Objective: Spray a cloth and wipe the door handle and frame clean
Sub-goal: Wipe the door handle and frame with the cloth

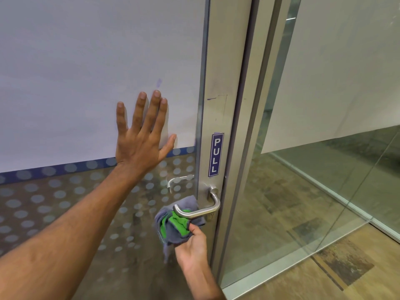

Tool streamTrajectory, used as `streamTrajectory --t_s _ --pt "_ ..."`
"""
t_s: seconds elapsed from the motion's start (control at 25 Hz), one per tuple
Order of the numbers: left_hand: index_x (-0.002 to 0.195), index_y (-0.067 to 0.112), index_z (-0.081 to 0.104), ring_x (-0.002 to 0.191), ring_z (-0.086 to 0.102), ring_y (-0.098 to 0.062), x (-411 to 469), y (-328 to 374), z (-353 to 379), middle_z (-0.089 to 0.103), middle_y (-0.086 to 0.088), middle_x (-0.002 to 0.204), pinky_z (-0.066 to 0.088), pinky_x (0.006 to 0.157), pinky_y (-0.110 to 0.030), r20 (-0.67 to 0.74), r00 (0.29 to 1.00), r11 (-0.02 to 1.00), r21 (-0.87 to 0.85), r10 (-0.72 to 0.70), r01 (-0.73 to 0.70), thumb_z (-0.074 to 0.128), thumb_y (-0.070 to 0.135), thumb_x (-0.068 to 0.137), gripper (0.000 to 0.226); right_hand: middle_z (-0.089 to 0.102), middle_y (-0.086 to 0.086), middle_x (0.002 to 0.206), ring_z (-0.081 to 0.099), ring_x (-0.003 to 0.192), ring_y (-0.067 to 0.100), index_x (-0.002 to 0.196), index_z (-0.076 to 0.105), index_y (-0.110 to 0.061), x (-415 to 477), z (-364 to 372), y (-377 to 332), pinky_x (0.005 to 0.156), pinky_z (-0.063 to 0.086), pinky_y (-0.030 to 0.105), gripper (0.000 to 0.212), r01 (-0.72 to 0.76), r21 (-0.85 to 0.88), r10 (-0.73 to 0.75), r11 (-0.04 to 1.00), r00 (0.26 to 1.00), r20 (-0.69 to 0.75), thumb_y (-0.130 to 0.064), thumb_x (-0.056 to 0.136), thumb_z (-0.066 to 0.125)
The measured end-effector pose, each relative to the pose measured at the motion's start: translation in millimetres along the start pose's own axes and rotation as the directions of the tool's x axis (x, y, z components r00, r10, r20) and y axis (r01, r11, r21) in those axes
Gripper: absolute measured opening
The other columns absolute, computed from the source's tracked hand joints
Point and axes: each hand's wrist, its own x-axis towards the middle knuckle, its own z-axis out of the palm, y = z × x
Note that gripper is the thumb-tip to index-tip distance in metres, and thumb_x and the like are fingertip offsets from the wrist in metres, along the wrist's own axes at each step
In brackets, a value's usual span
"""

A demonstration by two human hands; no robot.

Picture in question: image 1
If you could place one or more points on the person's left hand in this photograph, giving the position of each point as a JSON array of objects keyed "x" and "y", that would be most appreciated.
[{"x": 136, "y": 146}]

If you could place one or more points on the glass partition with white film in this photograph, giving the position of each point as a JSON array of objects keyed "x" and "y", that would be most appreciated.
[{"x": 337, "y": 74}]

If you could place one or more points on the metal floor rail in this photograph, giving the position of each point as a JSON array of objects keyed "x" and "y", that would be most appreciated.
[{"x": 350, "y": 203}]

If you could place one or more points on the person's left little finger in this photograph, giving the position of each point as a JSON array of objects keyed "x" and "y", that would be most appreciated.
[{"x": 122, "y": 117}]

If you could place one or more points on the person's right thumb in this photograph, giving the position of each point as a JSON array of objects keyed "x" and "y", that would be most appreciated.
[{"x": 195, "y": 230}]

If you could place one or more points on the frosted glass door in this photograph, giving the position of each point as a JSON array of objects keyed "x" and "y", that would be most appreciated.
[{"x": 78, "y": 59}]

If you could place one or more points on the grey and green cleaning cloth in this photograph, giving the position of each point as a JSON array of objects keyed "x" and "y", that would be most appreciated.
[{"x": 173, "y": 229}]

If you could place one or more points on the person's left middle finger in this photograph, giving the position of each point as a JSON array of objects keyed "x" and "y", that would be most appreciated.
[{"x": 152, "y": 109}]

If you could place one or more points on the grey metal door frame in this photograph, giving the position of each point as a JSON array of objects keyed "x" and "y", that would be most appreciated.
[{"x": 253, "y": 121}]

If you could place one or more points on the person's right hand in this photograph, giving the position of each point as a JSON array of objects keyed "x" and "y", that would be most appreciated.
[{"x": 193, "y": 249}]

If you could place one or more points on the blue door sign sticker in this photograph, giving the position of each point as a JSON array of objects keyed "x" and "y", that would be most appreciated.
[{"x": 216, "y": 154}]

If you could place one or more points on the person's left forearm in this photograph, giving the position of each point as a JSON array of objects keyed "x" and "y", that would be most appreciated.
[{"x": 72, "y": 228}]

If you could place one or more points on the person's left thumb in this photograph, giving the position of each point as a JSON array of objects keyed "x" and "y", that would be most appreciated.
[{"x": 168, "y": 144}]

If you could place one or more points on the person's right forearm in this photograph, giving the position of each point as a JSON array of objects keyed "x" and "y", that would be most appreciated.
[{"x": 203, "y": 284}]

